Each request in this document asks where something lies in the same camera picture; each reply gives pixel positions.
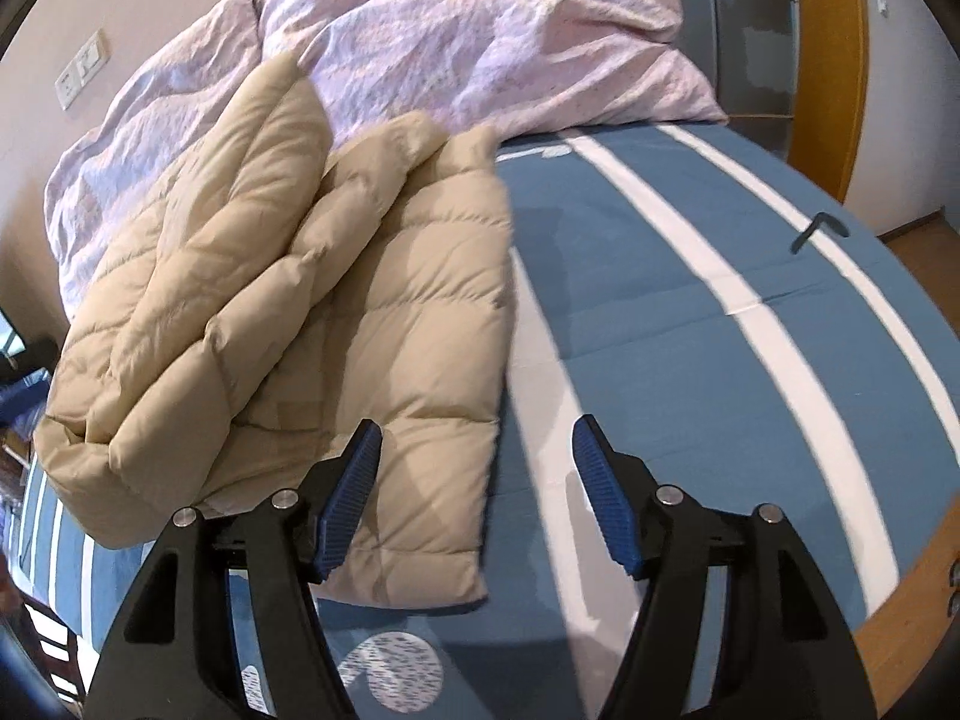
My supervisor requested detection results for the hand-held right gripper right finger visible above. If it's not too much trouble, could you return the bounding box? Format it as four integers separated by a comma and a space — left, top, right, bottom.
572, 415, 878, 720

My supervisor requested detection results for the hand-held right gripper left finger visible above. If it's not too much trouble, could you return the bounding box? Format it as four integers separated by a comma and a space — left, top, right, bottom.
86, 420, 383, 720

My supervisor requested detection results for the beige quilted down jacket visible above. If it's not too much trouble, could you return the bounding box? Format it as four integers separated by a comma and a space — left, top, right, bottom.
34, 52, 516, 608

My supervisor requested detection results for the bed with blue striped sheet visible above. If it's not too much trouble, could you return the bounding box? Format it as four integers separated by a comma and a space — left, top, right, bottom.
15, 124, 960, 720

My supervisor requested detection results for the dark wooden chair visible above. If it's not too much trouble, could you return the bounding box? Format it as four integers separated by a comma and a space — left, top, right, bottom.
13, 591, 85, 704

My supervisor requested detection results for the small black hex key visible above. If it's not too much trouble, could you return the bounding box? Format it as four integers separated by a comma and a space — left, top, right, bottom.
790, 211, 845, 253

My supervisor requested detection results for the lilac floral duvet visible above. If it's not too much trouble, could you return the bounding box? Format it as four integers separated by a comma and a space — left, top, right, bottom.
41, 0, 730, 317

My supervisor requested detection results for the wooden door frame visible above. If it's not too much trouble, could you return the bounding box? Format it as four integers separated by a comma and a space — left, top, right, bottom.
786, 0, 871, 205

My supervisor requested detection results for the white wall socket panel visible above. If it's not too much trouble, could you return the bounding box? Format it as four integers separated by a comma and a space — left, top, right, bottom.
54, 28, 112, 110

